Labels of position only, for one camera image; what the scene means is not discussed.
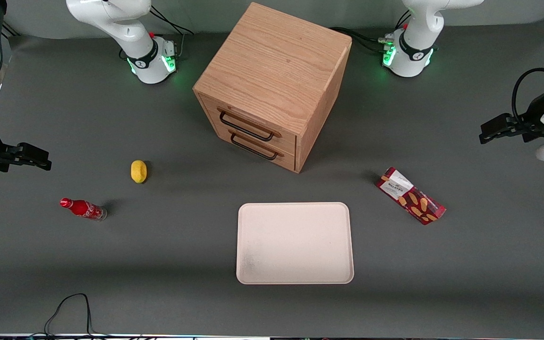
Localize yellow lemon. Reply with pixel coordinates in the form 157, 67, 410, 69
131, 160, 148, 184

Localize black right arm base cables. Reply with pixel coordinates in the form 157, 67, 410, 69
149, 5, 195, 60

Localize red cookie box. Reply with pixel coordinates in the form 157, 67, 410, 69
375, 167, 446, 226

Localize black looped table cable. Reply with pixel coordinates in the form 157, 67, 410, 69
29, 293, 112, 339

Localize wooden drawer front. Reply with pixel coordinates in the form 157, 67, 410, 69
200, 94, 298, 153
207, 116, 297, 172

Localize beige plastic tray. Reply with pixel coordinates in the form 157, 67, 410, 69
236, 202, 355, 285

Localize wooden drawer cabinet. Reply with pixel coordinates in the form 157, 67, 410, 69
193, 2, 353, 174

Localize red cola bottle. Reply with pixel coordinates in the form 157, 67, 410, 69
60, 197, 108, 221

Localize black left arm base cables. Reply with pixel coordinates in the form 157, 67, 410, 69
331, 9, 412, 55

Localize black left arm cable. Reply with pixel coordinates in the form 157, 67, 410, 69
511, 68, 544, 127

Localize black arm base cables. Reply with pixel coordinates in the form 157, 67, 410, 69
331, 9, 412, 55
149, 5, 195, 60

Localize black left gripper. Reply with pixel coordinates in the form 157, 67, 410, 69
479, 87, 544, 145

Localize black metal drawer handle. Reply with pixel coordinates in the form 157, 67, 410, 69
229, 129, 283, 161
218, 109, 282, 142

